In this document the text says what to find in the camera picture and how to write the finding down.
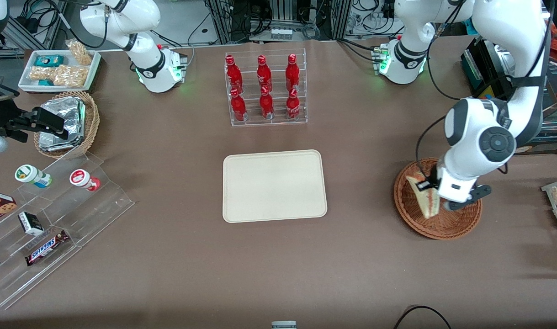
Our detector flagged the clear acrylic bottle rack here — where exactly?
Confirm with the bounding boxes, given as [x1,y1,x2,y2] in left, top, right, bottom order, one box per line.
[224,48,308,127]

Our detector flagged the tan wicker basket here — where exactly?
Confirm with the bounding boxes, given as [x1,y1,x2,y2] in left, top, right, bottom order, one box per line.
[33,90,101,159]

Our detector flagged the black cable loop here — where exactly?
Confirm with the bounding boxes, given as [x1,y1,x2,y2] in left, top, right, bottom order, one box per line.
[393,305,451,329]

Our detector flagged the clear tray with snacks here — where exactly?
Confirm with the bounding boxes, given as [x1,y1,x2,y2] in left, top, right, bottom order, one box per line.
[541,177,557,252]

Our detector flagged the snickers chocolate bar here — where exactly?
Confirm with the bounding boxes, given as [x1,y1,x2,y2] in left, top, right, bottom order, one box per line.
[25,230,70,266]

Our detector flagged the white rectangular snack tray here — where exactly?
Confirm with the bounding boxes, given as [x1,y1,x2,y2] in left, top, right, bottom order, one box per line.
[18,49,101,93]

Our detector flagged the triangular sandwich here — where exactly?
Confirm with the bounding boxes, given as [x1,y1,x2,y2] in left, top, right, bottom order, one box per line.
[406,174,442,219]

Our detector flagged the clear acrylic stepped shelf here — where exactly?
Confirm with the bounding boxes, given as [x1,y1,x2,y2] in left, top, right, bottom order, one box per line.
[0,151,135,311]

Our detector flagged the black yellow control box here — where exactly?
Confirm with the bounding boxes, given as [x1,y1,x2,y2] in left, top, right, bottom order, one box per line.
[460,37,557,157]

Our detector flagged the stainless steel tray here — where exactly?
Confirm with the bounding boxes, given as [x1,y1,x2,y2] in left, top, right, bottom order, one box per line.
[484,40,519,79]

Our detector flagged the round brown wicker basket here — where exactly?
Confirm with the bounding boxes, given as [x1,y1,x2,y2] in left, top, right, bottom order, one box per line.
[393,158,483,240]

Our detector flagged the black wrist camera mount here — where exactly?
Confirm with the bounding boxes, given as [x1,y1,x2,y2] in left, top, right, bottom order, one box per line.
[444,184,493,212]

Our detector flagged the silver foil packages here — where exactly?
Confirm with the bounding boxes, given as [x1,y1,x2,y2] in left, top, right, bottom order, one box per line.
[38,97,86,151]

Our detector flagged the cream rectangular tray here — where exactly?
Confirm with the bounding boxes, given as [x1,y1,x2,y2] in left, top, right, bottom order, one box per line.
[222,149,328,223]

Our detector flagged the red lid yoghurt bottle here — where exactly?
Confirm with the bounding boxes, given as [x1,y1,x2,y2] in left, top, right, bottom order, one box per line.
[69,169,101,191]

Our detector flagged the red cola bottle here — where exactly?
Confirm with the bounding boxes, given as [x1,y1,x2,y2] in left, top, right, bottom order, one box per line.
[286,54,301,92]
[225,55,243,94]
[286,88,301,120]
[257,55,273,93]
[230,88,248,122]
[260,86,275,120]

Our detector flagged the teal snack box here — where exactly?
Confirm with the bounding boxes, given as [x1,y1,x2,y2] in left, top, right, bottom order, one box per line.
[34,55,65,68]

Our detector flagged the green lid yoghurt bottle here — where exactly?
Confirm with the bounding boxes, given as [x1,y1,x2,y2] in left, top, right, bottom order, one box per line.
[15,164,53,189]

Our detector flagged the clear bag of puffed snacks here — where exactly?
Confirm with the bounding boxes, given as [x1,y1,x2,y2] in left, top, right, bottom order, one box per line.
[53,64,88,87]
[66,39,93,66]
[28,66,57,82]

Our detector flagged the small black white box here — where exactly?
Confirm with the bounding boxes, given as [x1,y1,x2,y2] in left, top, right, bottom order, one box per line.
[18,212,44,236]

